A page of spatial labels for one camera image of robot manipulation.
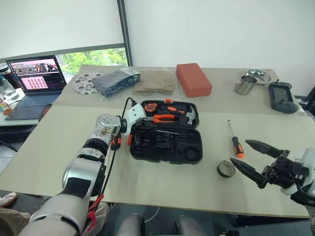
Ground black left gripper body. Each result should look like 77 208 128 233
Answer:
131 120 158 135

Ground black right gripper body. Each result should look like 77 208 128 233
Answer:
261 149 300 189

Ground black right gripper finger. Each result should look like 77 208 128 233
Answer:
245 139 290 159
229 157 269 189

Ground black plastic tool case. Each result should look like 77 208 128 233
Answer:
129 99 204 165

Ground orange black tape measure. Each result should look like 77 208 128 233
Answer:
144 102 158 115

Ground black tape roll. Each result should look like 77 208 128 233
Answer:
217 160 237 179

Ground small orange black object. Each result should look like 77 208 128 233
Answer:
110 137 122 151

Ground folded beige cloth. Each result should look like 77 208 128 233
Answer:
132 69 176 95

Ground black handheld controller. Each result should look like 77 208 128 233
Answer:
268 79 299 115

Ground folded dark grey cloth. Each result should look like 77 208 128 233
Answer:
91 68 142 97

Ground stainless steel cup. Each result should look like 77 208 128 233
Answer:
233 74 258 95

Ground dark office chair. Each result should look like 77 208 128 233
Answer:
293 85 315 117

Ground red rectangular box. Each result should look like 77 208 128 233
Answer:
176 62 213 98

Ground stainless steel bowl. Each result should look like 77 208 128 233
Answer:
240 69 272 86

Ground round perforated metal plate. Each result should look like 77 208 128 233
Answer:
71 71 106 95

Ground grey rounded shape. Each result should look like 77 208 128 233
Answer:
115 213 146 236

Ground open dark laptop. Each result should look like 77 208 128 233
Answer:
4 55 68 121

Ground white side desk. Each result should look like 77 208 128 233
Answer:
0 88 54 127

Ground small colourful box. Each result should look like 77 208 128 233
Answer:
0 97 12 112

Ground pale pink shoe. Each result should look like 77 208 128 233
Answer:
0 192 19 207

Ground beige trousers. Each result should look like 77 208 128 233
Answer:
0 206 31 236

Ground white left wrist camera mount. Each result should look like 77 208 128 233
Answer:
123 103 146 137

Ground orange handled pliers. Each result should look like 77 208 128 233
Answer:
145 113 179 124

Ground orange black handled screwdriver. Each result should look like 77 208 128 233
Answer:
226 119 245 159

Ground claw hammer orange black handle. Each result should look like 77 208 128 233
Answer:
158 104 198 123

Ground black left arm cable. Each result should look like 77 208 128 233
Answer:
99 97 137 200

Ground thin white floor cable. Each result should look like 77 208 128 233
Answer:
144 206 161 223

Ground dark grey window post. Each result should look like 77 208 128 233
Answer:
116 0 134 67

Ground red cable tie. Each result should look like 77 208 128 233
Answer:
87 193 105 232

